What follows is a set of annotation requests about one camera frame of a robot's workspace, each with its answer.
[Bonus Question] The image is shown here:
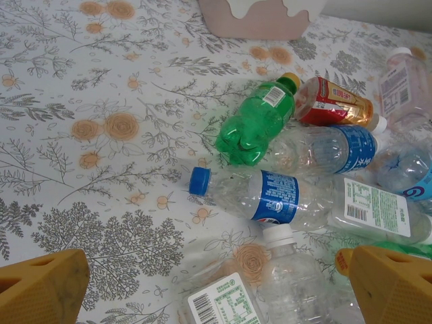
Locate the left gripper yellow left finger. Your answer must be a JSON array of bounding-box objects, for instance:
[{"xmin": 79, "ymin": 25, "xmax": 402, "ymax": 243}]
[{"xmin": 0, "ymin": 248, "xmax": 91, "ymax": 324}]

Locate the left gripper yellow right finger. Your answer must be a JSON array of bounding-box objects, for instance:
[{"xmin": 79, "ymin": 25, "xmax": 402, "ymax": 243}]
[{"xmin": 349, "ymin": 245, "xmax": 432, "ymax": 324}]

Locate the clear bottle white green label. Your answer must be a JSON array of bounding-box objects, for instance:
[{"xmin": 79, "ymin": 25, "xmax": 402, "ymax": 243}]
[
  {"xmin": 327, "ymin": 177, "xmax": 432, "ymax": 246},
  {"xmin": 175, "ymin": 259, "xmax": 271, "ymax": 324}
]

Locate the clear unlabelled bottle white cap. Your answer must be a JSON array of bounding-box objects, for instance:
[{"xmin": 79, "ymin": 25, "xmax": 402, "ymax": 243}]
[{"xmin": 258, "ymin": 222, "xmax": 367, "ymax": 324}]

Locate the clear bottle light blue label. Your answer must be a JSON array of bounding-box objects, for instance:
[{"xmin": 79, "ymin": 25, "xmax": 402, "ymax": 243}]
[{"xmin": 374, "ymin": 141, "xmax": 432, "ymax": 203}]

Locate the clear bottle Pepsi label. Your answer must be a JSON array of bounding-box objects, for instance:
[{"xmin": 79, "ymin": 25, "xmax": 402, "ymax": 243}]
[{"xmin": 188, "ymin": 166, "xmax": 335, "ymax": 232}]

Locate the red gold label bottle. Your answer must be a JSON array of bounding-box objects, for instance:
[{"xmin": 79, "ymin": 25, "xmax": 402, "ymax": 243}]
[{"xmin": 293, "ymin": 76, "xmax": 388, "ymax": 133}]

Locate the small green bottle yellow cap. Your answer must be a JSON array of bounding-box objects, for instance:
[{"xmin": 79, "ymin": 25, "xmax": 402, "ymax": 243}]
[{"xmin": 215, "ymin": 72, "xmax": 301, "ymax": 167}]

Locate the clear bottle dark blue label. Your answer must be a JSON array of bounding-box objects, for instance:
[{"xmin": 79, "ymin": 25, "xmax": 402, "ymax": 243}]
[{"xmin": 269, "ymin": 124, "xmax": 389, "ymax": 176}]

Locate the pink white tissue box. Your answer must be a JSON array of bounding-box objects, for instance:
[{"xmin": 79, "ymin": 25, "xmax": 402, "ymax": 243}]
[{"xmin": 197, "ymin": 0, "xmax": 328, "ymax": 41}]

